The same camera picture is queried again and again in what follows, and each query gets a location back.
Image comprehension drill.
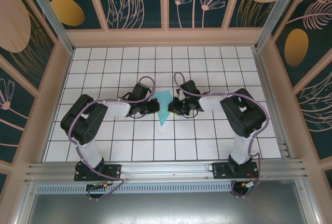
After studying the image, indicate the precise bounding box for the green controller board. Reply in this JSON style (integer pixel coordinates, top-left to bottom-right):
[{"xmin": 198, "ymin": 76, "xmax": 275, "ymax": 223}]
[
  {"xmin": 240, "ymin": 180, "xmax": 260, "ymax": 192},
  {"xmin": 85, "ymin": 181, "xmax": 109, "ymax": 191}
]

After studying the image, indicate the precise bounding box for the aluminium side rail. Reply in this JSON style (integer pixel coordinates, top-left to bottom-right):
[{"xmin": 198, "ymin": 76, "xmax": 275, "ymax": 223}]
[{"xmin": 253, "ymin": 49, "xmax": 296, "ymax": 160}]

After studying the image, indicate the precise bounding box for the right green controller board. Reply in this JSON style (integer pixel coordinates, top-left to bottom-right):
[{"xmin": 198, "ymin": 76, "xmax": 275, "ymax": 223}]
[{"xmin": 240, "ymin": 180, "xmax": 260, "ymax": 192}]

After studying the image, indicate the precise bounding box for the left aluminium corner post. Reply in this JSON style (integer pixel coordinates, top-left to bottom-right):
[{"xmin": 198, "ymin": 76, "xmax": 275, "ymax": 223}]
[{"xmin": 22, "ymin": 0, "xmax": 75, "ymax": 55}]

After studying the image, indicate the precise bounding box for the right aluminium corner post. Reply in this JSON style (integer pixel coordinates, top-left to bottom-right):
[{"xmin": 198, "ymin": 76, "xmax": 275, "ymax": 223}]
[{"xmin": 254, "ymin": 0, "xmax": 304, "ymax": 51}]

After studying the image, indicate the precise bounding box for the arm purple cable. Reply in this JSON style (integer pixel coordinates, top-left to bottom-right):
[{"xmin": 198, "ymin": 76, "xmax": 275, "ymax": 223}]
[
  {"xmin": 66, "ymin": 75, "xmax": 156, "ymax": 201},
  {"xmin": 173, "ymin": 72, "xmax": 270, "ymax": 199}
]

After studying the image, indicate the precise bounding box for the slotted grey cable duct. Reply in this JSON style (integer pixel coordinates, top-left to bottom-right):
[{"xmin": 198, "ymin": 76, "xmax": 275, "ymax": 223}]
[{"xmin": 35, "ymin": 183, "xmax": 234, "ymax": 194}]

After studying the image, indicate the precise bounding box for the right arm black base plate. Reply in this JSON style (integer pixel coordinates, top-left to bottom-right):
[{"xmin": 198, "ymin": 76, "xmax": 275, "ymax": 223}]
[{"xmin": 212, "ymin": 162, "xmax": 259, "ymax": 180}]

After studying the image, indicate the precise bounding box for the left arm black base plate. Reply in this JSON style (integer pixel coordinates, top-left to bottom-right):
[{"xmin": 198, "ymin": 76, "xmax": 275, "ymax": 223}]
[{"xmin": 74, "ymin": 163, "xmax": 122, "ymax": 182}]

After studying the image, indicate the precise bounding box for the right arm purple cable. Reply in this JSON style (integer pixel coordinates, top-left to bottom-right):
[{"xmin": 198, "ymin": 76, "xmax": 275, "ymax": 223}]
[{"xmin": 173, "ymin": 72, "xmax": 270, "ymax": 199}]

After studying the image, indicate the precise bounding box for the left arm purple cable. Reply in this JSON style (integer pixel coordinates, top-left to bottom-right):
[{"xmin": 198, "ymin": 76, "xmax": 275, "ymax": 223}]
[{"xmin": 66, "ymin": 75, "xmax": 156, "ymax": 201}]

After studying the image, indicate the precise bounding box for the aluminium corner post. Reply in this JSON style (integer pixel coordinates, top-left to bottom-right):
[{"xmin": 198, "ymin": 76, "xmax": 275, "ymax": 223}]
[
  {"xmin": 254, "ymin": 0, "xmax": 304, "ymax": 51},
  {"xmin": 22, "ymin": 0, "xmax": 75, "ymax": 55}
]

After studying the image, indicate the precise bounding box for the long aluminium mounting rail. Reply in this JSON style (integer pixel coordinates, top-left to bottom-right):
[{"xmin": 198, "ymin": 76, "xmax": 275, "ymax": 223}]
[{"xmin": 24, "ymin": 158, "xmax": 309, "ymax": 184}]

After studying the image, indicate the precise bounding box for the grey metal sheet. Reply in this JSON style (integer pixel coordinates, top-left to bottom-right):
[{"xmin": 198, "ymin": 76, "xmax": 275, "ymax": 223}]
[{"xmin": 25, "ymin": 192, "xmax": 309, "ymax": 224}]

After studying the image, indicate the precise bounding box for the left green controller board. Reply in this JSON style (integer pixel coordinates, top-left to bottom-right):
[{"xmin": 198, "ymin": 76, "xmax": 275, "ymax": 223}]
[{"xmin": 85, "ymin": 181, "xmax": 109, "ymax": 191}]

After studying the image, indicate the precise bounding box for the light blue cloth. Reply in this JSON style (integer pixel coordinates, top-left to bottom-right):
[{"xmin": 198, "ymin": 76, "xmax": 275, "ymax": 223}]
[{"xmin": 153, "ymin": 89, "xmax": 172, "ymax": 127}]

